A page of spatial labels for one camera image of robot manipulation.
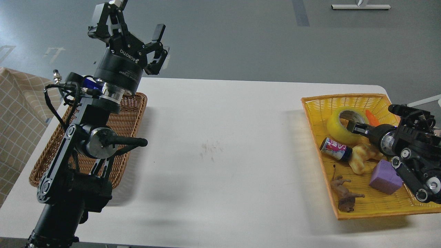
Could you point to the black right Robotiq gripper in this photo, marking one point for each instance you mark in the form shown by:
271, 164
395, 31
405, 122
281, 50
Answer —
382, 136

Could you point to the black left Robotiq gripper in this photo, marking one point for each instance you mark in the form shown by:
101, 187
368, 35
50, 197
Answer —
122, 63

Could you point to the yellow tape roll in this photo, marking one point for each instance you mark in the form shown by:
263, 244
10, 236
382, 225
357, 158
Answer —
339, 131

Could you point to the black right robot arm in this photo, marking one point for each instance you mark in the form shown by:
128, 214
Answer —
413, 147

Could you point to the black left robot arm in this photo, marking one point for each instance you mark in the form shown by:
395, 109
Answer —
76, 181

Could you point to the orange toy carrot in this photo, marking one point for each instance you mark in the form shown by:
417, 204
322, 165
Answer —
373, 121

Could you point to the toy croissant bread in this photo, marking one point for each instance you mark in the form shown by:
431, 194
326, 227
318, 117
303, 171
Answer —
362, 153

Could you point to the small drink can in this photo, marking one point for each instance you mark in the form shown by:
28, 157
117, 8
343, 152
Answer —
339, 151

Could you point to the yellow plastic basket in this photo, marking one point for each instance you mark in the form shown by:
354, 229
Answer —
376, 203

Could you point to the purple foam block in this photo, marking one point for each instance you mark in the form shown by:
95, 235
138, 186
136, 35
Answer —
384, 178

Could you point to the brown toy lion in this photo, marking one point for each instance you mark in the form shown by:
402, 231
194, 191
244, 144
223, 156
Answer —
346, 198

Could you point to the brown wicker basket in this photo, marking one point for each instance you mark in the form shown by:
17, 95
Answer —
126, 123

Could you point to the white stand base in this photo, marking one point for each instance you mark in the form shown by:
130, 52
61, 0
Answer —
361, 5

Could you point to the beige checkered cloth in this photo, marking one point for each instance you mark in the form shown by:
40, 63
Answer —
24, 117

